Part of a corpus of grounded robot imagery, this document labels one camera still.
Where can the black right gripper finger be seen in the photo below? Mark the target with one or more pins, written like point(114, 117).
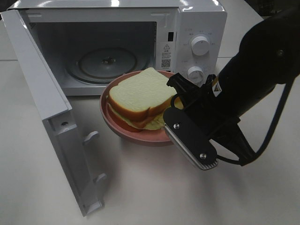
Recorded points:
point(181, 84)
point(190, 139)

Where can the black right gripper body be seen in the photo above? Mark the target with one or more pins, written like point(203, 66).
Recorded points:
point(200, 106)

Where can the toast sandwich with lettuce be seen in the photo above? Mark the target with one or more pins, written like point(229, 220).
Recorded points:
point(138, 102)

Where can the white microwave door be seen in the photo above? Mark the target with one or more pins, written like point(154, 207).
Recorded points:
point(56, 115)

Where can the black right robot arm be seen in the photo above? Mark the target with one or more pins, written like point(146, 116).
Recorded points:
point(269, 54)

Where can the lower white timer knob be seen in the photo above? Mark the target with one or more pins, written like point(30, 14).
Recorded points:
point(195, 74)

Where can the white warning label sticker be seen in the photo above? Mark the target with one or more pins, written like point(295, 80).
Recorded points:
point(166, 50)

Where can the upper white power knob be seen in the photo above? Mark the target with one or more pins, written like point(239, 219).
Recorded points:
point(200, 45)

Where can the white microwave oven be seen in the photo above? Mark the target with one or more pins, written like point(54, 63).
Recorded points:
point(64, 28)

